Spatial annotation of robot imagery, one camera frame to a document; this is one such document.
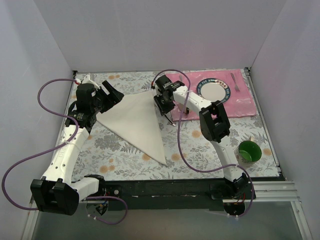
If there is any white cloth napkin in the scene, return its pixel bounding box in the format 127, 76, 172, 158
97, 91, 167, 165

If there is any silver knife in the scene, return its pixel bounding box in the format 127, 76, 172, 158
164, 114, 176, 127

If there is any pink placemat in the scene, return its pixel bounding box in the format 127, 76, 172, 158
164, 68, 258, 122

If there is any silver fork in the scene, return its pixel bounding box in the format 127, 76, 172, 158
230, 72, 240, 92

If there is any floral patterned table mat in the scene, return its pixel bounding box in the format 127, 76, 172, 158
50, 70, 280, 180

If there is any white plate blue rim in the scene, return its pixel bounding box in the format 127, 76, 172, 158
196, 78, 231, 103

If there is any aluminium frame rail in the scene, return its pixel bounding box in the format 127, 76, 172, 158
29, 181, 301, 204

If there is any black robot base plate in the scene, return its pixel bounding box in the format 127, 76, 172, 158
77, 178, 257, 211

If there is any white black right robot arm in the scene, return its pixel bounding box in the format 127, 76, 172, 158
151, 75, 254, 199

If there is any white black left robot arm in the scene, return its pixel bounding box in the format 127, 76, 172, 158
30, 76, 124, 216

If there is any green inside floral mug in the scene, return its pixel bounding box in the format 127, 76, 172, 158
234, 137, 262, 168

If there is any cream enamel mug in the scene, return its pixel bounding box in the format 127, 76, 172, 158
178, 103, 190, 116

